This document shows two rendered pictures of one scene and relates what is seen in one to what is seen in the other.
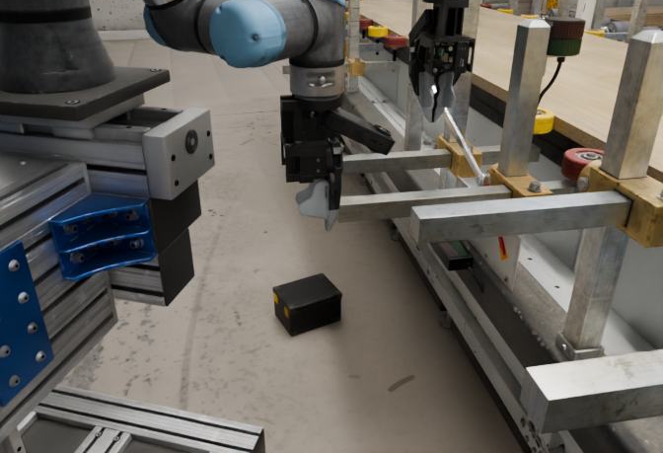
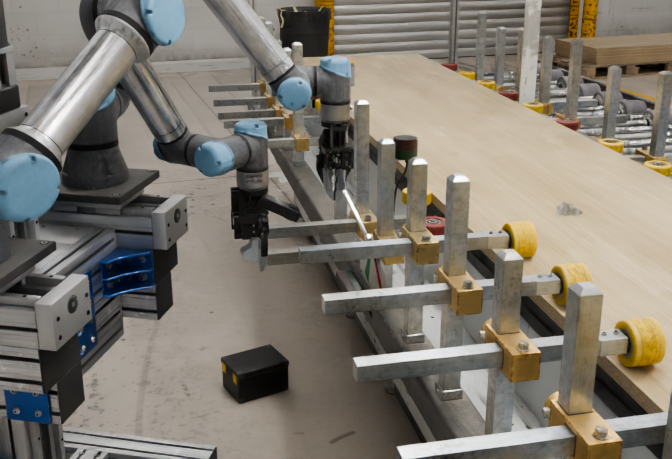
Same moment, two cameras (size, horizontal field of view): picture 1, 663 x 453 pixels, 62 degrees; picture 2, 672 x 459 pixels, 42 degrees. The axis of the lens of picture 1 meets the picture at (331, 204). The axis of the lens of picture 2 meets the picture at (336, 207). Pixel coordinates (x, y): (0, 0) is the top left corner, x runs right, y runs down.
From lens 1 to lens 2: 1.28 m
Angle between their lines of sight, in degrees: 7
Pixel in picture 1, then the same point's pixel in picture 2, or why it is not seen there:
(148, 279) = (147, 302)
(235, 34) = (208, 160)
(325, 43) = (256, 160)
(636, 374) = (360, 295)
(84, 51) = (116, 164)
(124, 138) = (139, 214)
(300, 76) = (242, 177)
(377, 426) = not seen: outside the picture
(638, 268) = not seen: hidden behind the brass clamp
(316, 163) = (252, 227)
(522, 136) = (387, 209)
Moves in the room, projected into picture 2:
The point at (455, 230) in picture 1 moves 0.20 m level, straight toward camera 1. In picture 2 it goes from (319, 257) to (295, 296)
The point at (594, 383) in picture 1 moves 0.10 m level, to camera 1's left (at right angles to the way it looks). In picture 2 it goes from (343, 297) to (288, 298)
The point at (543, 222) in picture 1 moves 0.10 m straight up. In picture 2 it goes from (365, 253) to (366, 209)
